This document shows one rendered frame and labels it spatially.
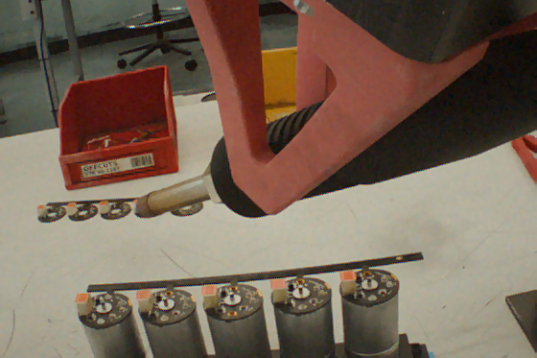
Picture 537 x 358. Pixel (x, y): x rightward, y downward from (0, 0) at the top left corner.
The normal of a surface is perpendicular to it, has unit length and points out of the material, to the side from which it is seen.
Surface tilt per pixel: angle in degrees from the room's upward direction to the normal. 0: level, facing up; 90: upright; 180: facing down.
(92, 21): 90
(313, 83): 87
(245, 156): 98
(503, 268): 0
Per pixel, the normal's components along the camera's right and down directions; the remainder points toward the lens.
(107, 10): 0.11, 0.40
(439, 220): -0.11, -0.90
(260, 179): -0.72, 0.48
